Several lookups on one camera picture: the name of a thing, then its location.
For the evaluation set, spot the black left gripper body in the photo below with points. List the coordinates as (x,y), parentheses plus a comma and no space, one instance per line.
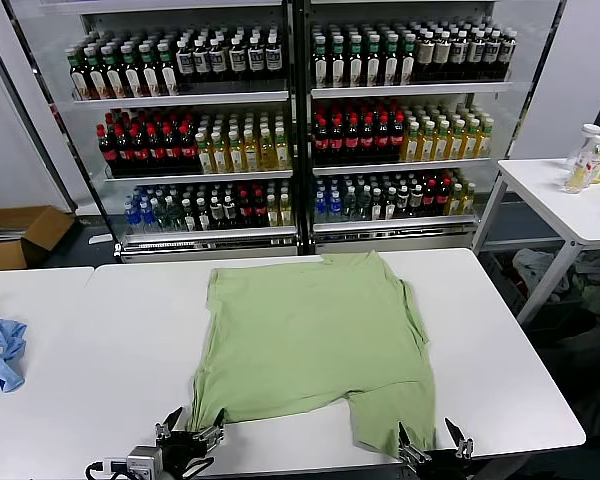
(185,450)

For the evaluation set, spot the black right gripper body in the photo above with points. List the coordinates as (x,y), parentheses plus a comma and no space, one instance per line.
(440,457)

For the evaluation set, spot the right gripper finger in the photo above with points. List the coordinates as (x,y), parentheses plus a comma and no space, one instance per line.
(464,446)
(409,449)

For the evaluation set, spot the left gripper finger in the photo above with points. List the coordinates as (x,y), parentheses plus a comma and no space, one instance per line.
(169,429)
(215,432)

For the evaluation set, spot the light green polo shirt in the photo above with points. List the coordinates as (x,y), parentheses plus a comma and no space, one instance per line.
(305,340)

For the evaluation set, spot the person dark trouser leg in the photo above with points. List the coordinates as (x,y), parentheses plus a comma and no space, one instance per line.
(595,400)

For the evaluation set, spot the black storage crate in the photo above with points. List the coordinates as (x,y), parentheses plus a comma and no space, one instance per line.
(500,280)

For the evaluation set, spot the open beverage display cabinet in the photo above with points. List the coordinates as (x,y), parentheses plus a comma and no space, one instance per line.
(205,250)
(395,242)

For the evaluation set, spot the crumpled light blue cloth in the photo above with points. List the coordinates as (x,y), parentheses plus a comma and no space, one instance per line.
(2,350)

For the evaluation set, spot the grey white crumpled cloth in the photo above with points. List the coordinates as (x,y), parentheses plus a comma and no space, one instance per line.
(530,262)

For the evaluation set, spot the white cabinet shelf board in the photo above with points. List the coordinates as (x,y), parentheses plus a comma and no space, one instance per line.
(180,97)
(402,166)
(200,175)
(395,224)
(205,233)
(410,89)

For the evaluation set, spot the pale green crumpled cloth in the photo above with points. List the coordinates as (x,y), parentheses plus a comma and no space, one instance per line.
(597,295)

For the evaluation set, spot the white paper scrap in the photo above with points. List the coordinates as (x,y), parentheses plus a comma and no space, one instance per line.
(100,239)

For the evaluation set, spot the clear green water bottle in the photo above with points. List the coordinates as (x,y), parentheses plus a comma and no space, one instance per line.
(350,206)
(363,206)
(173,217)
(160,217)

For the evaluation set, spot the blue water bottle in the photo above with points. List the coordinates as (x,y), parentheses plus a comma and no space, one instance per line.
(146,218)
(335,207)
(321,208)
(130,219)

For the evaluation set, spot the dark bottle white cap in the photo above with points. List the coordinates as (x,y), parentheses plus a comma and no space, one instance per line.
(202,216)
(376,205)
(390,205)
(188,216)

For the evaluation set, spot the dark bottle white label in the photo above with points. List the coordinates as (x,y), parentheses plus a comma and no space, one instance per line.
(417,203)
(216,215)
(230,214)
(404,204)

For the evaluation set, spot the red cap cola bottle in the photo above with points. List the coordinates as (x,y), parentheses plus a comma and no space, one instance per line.
(337,142)
(443,199)
(398,140)
(139,150)
(260,212)
(172,149)
(321,142)
(156,149)
(123,150)
(245,213)
(188,148)
(352,141)
(383,140)
(368,141)
(430,200)
(107,150)

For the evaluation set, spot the yellow juice bottle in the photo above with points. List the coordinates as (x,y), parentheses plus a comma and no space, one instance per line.
(411,144)
(204,155)
(251,153)
(456,201)
(443,142)
(473,140)
(458,141)
(273,212)
(285,211)
(267,152)
(428,143)
(486,139)
(469,200)
(236,154)
(282,151)
(220,154)

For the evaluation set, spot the open cardboard box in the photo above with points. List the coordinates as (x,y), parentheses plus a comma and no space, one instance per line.
(45,230)

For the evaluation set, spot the bundle of metal rods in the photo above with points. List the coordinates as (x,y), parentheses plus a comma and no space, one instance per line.
(2,234)

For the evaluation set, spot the white side table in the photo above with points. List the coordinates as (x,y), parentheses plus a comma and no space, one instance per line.
(540,190)

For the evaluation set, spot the yellow drink bottle red-white label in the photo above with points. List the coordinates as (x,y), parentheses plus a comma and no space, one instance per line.
(580,177)

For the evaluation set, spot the clear bottle white cap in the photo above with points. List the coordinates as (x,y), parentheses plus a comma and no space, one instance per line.
(582,150)

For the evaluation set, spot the green cap tea bottle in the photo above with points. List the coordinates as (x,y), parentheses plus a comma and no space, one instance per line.
(320,62)
(391,60)
(408,60)
(168,70)
(151,71)
(115,73)
(374,61)
(355,61)
(133,72)
(78,75)
(97,74)
(338,62)

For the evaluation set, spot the tan label dark bottle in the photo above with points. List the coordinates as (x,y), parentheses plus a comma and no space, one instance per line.
(442,57)
(425,57)

